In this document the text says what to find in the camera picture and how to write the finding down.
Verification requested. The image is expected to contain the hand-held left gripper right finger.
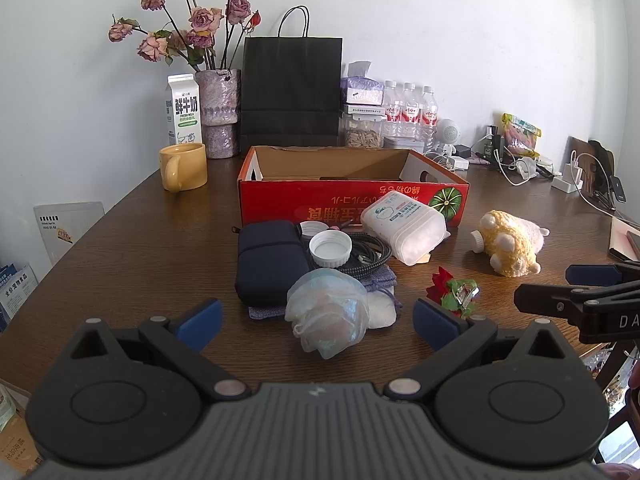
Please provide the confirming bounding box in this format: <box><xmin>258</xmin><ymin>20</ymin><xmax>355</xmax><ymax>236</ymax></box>
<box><xmin>384</xmin><ymin>298</ymin><xmax>576</xmax><ymax>403</ymax></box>

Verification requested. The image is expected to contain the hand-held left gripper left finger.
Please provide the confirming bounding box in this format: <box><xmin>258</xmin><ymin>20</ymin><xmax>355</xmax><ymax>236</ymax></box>
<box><xmin>70</xmin><ymin>298</ymin><xmax>252</xmax><ymax>404</ymax></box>

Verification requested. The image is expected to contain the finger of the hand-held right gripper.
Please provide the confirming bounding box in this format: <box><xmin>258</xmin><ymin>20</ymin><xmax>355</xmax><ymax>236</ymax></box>
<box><xmin>566</xmin><ymin>263</ymin><xmax>640</xmax><ymax>286</ymax></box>
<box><xmin>514</xmin><ymin>283</ymin><xmax>601</xmax><ymax>319</ymax></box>

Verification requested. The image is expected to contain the red flower clip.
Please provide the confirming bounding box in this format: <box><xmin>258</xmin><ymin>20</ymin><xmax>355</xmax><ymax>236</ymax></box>
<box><xmin>425</xmin><ymin>266</ymin><xmax>481</xmax><ymax>318</ymax></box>

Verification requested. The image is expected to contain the white tissue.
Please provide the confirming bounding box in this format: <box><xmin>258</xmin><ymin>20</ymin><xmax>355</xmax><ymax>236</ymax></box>
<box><xmin>365</xmin><ymin>292</ymin><xmax>398</xmax><ymax>331</ymax></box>

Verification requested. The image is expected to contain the yellow plush toy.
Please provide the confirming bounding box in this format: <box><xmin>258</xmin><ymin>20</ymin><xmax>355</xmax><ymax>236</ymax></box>
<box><xmin>470</xmin><ymin>209</ymin><xmax>550</xmax><ymax>278</ymax></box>

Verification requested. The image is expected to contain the purple drawstring pouch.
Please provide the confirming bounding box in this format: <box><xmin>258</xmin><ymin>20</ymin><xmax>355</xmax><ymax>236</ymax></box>
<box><xmin>248</xmin><ymin>265</ymin><xmax>403</xmax><ymax>320</ymax></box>

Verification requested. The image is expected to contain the dark blue pouch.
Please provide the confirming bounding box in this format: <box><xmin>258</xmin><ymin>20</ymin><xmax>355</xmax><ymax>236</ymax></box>
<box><xmin>234</xmin><ymin>220</ymin><xmax>312</xmax><ymax>307</ymax></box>

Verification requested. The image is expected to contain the black braided cable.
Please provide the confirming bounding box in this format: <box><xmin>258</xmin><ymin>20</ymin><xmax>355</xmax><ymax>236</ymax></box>
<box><xmin>341</xmin><ymin>231</ymin><xmax>396</xmax><ymax>277</ymax></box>

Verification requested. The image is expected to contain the white plastic container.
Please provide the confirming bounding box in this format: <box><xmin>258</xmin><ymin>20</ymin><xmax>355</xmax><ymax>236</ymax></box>
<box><xmin>360</xmin><ymin>191</ymin><xmax>447</xmax><ymax>266</ymax></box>

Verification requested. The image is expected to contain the large white ribbed lid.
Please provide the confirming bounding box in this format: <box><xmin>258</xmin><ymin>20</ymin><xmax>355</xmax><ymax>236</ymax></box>
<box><xmin>308</xmin><ymin>234</ymin><xmax>353</xmax><ymax>271</ymax></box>

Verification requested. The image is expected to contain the red cardboard box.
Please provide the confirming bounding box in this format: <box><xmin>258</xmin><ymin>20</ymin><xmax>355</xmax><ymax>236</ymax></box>
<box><xmin>238</xmin><ymin>145</ymin><xmax>471</xmax><ymax>233</ymax></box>

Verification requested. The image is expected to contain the yellow mug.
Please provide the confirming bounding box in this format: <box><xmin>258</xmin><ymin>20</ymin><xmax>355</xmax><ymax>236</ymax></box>
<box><xmin>159</xmin><ymin>142</ymin><xmax>208</xmax><ymax>192</ymax></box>

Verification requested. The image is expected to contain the yellow snack packet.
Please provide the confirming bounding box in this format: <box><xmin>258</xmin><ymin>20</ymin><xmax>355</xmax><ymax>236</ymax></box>
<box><xmin>501</xmin><ymin>112</ymin><xmax>543</xmax><ymax>160</ymax></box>

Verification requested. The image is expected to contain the white sign board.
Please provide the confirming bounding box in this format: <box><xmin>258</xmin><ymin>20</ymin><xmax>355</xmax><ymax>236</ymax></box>
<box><xmin>34</xmin><ymin>202</ymin><xmax>106</xmax><ymax>266</ymax></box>

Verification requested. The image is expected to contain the grey tin box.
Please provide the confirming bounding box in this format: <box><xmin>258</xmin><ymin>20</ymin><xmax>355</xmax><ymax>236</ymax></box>
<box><xmin>382</xmin><ymin>136</ymin><xmax>426</xmax><ymax>152</ymax></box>

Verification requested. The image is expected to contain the blue pet food bag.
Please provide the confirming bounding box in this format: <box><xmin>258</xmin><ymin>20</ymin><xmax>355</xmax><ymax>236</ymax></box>
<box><xmin>0</xmin><ymin>262</ymin><xmax>40</xmax><ymax>331</ymax></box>

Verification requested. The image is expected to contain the white round speaker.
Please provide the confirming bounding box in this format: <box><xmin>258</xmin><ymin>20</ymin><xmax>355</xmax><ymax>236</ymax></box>
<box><xmin>434</xmin><ymin>117</ymin><xmax>461</xmax><ymax>158</ymax></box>

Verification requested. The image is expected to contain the clear seed jar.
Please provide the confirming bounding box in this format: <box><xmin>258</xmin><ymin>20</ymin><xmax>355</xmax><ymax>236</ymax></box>
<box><xmin>341</xmin><ymin>112</ymin><xmax>385</xmax><ymax>149</ymax></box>

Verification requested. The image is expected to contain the white milk carton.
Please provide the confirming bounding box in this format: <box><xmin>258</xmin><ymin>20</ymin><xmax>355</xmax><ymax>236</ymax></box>
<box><xmin>166</xmin><ymin>73</ymin><xmax>203</xmax><ymax>148</ymax></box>

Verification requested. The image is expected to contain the purple textured vase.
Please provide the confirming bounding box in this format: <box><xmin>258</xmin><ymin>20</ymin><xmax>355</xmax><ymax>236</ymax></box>
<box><xmin>194</xmin><ymin>68</ymin><xmax>242</xmax><ymax>159</ymax></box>

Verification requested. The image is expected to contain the purple tissue pack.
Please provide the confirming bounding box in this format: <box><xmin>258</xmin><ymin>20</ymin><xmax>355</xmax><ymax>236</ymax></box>
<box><xmin>340</xmin><ymin>61</ymin><xmax>385</xmax><ymax>106</ymax></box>

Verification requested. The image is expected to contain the black paper bag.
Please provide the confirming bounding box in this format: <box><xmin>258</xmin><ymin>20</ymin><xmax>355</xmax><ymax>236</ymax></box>
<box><xmin>240</xmin><ymin>6</ymin><xmax>344</xmax><ymax>149</ymax></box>

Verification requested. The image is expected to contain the dried rose bouquet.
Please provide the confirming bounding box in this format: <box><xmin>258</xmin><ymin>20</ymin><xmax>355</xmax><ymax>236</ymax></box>
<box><xmin>108</xmin><ymin>0</ymin><xmax>262</xmax><ymax>72</ymax></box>

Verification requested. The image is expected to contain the white cable bundle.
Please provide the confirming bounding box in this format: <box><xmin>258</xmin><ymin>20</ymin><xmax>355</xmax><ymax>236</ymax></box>
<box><xmin>492</xmin><ymin>135</ymin><xmax>540</xmax><ymax>187</ymax></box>

